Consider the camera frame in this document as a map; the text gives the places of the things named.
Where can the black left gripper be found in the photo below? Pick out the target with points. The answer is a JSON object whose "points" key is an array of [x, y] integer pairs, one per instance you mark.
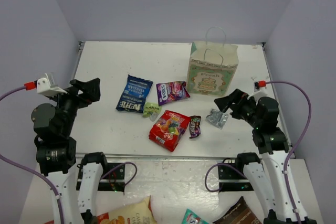
{"points": [[79, 95]]}

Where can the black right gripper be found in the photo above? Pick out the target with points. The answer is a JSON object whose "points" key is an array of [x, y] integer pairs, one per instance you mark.
{"points": [[239, 97]]}

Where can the silver foil wrapper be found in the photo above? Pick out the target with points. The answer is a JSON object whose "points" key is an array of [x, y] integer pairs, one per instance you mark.
{"points": [[217, 118]]}

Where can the blue kettle chips bag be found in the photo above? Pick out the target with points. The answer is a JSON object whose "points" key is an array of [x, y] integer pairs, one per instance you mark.
{"points": [[134, 95]]}

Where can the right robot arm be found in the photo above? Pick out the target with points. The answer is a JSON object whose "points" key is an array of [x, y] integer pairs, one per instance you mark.
{"points": [[268, 171]]}

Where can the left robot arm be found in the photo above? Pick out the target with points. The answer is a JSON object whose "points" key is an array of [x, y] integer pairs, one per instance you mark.
{"points": [[74, 185]]}

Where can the decorated paper bag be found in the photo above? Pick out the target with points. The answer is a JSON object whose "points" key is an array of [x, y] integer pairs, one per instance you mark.
{"points": [[212, 66]]}

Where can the purple foxs candy bag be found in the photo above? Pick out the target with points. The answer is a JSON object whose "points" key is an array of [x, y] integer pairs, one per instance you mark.
{"points": [[171, 91]]}

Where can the red fruit candy bag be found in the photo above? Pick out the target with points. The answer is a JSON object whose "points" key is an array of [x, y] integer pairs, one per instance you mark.
{"points": [[168, 129]]}

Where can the dark brown snack bag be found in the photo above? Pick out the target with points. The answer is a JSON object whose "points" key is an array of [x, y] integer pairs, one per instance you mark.
{"points": [[239, 213]]}

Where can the cream cassava chips bag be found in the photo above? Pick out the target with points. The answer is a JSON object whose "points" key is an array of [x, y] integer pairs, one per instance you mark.
{"points": [[138, 213]]}

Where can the red snack bag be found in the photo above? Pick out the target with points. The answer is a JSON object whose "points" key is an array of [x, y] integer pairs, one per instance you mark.
{"points": [[50, 222]]}

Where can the brown m&m packet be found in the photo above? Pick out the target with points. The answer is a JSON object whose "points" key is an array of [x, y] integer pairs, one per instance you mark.
{"points": [[194, 126]]}

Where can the small green candy packet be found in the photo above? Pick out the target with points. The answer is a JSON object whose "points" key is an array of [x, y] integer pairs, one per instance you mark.
{"points": [[151, 111]]}

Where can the teal snack packet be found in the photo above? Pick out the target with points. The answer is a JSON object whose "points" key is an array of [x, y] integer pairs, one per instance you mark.
{"points": [[191, 217]]}

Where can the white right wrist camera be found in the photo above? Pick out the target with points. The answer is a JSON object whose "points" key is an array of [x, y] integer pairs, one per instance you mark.
{"points": [[260, 91]]}

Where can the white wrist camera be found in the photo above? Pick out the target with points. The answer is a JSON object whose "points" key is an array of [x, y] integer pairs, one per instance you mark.
{"points": [[47, 87], [260, 91]]}

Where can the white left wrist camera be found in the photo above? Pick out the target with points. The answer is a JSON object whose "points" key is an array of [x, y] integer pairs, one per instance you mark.
{"points": [[47, 87]]}

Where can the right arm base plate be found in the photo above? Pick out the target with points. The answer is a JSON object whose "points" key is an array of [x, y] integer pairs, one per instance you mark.
{"points": [[229, 180]]}

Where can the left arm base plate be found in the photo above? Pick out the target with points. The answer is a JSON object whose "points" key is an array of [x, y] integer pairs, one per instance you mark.
{"points": [[113, 182]]}

